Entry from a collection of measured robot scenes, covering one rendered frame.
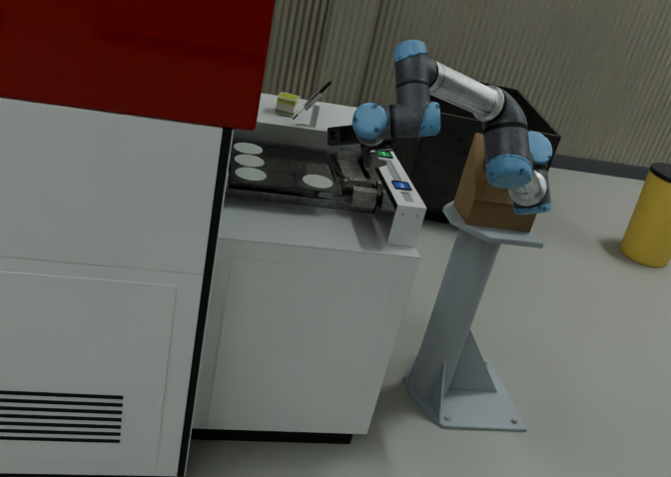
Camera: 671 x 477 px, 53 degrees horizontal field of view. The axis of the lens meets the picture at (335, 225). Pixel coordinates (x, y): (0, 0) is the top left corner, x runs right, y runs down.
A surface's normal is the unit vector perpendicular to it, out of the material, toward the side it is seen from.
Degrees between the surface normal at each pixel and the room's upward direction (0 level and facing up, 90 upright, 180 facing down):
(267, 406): 90
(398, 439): 0
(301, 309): 90
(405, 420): 0
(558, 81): 90
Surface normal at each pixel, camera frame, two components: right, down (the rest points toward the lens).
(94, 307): 0.15, 0.48
